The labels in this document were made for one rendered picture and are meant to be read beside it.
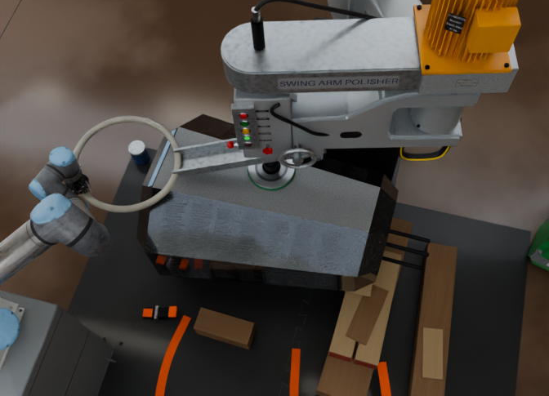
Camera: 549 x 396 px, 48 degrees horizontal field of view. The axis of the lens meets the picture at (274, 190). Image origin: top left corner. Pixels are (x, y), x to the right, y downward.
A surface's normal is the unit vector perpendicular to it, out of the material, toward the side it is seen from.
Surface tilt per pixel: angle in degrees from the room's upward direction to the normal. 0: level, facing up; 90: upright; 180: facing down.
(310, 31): 0
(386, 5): 0
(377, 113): 90
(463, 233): 0
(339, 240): 45
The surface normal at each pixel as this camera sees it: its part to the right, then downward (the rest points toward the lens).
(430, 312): -0.04, -0.44
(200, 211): -0.20, 0.31
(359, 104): -0.67, -0.33
